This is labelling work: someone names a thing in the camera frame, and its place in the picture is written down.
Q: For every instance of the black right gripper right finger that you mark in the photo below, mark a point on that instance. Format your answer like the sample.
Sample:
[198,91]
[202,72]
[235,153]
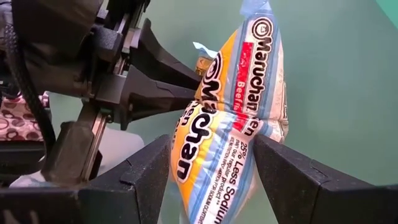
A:
[304,193]

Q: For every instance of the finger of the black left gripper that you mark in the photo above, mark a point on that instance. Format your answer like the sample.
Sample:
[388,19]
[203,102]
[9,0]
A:
[155,59]
[146,99]

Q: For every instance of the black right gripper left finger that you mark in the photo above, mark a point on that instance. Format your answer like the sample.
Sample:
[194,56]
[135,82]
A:
[124,193]

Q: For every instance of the blue-striped less sodium ramen packet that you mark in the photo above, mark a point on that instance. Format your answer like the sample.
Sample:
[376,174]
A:
[205,161]

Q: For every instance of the beef ramen packet red band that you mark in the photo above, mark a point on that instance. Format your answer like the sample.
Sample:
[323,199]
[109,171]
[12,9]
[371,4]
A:
[267,77]

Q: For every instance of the pink patterned cloth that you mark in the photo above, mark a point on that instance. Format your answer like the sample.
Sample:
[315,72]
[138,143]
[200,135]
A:
[18,121]

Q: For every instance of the green table mat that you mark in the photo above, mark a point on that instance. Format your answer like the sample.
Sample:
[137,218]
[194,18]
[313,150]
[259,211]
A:
[342,93]

